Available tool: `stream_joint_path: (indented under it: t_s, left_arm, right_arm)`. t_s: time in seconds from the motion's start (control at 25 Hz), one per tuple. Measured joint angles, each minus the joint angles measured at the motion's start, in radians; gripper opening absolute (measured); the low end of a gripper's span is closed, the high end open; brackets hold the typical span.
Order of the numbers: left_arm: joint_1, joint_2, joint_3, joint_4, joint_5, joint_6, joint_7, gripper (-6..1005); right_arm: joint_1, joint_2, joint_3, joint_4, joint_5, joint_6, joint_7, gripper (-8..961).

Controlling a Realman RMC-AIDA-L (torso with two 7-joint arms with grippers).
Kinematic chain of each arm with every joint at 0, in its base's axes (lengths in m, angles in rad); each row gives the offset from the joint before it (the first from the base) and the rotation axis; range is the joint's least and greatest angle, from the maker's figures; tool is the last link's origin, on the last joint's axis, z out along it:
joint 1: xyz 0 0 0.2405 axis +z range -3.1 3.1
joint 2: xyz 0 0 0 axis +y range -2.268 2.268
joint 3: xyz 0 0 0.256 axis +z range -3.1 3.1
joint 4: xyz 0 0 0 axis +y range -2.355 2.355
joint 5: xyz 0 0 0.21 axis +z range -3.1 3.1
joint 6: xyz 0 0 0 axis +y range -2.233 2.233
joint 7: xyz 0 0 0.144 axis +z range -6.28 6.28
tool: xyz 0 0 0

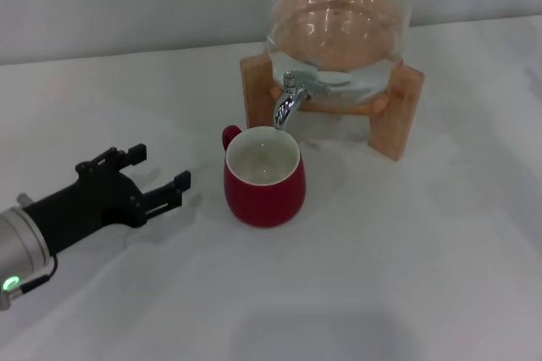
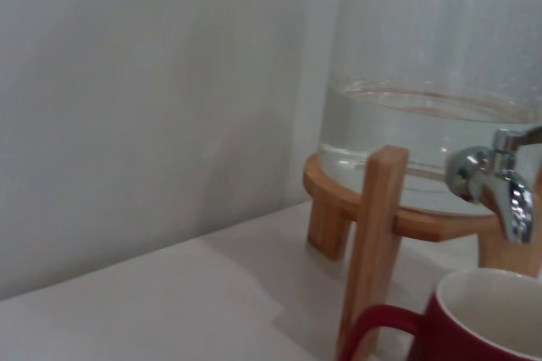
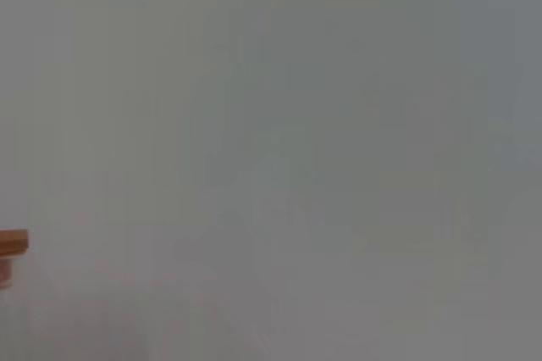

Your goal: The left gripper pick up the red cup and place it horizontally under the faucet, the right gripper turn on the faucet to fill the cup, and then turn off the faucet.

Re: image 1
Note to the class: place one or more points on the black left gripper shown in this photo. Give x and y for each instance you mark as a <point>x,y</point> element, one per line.
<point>97,200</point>

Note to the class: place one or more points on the red ceramic cup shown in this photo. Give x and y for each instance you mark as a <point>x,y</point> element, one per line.
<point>267,204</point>

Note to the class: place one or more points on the chrome dispenser faucet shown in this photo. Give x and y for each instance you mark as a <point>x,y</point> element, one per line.
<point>284,107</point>

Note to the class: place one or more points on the wooden dispenser stand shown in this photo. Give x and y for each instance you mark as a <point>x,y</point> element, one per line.
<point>258,94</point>

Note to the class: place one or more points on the glass water dispenser jar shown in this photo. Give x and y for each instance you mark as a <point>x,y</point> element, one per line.
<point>339,18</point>

